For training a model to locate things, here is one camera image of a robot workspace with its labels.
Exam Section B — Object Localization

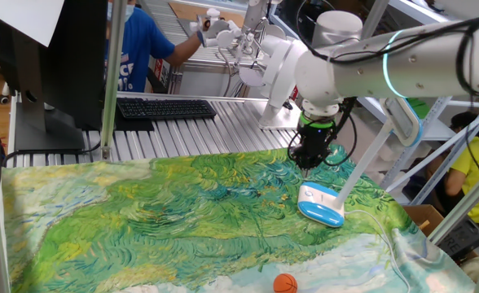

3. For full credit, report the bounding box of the white paper sheet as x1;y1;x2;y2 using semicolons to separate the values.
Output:
0;0;65;48

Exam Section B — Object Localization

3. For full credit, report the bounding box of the person in blue shirt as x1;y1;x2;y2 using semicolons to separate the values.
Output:
104;0;204;94

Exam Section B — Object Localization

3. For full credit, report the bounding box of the black printed box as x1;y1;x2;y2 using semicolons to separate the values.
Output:
438;219;479;258

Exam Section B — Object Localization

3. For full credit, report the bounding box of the grey background robot column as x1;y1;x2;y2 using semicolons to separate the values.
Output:
243;0;274;33

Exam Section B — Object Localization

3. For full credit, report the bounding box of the orange mini basketball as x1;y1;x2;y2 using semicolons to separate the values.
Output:
272;273;298;293

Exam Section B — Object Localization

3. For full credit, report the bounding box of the slanted silver pole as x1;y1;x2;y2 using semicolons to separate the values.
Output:
360;0;390;41

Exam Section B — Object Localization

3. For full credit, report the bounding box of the green painting print tablecloth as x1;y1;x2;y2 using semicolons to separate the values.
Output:
1;144;477;293

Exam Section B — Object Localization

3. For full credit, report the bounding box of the white haptic control device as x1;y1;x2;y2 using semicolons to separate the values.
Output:
189;7;310;131

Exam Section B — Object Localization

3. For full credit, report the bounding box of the black keyboard mat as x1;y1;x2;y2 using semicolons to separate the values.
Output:
112;103;156;132

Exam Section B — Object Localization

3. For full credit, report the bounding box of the white lamp power cable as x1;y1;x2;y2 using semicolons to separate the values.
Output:
343;208;412;293

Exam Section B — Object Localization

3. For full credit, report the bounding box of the brown wooden board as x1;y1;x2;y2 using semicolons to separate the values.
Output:
168;2;247;28

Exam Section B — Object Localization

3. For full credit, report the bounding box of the grey metal shelf rack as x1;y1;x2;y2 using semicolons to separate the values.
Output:
357;0;479;205

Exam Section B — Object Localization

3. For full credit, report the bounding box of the black keyboard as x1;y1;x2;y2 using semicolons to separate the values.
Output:
116;97;218;121

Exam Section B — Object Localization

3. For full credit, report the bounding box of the person in yellow shirt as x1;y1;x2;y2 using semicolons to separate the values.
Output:
426;112;479;227

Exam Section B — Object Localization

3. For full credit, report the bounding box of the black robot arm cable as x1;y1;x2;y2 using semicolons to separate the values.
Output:
287;0;479;192

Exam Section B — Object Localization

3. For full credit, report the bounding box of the brown cardboard box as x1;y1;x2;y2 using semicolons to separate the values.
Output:
402;204;446;238

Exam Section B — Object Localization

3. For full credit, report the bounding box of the white blue desk lamp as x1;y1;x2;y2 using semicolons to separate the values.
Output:
297;96;424;228

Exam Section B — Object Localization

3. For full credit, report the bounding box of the black computer monitor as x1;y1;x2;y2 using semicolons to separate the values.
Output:
0;0;108;154

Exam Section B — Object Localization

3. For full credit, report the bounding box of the black monitor cable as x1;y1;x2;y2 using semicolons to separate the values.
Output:
0;140;102;196

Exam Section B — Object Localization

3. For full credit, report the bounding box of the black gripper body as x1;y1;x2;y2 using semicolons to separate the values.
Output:
295;124;336;160

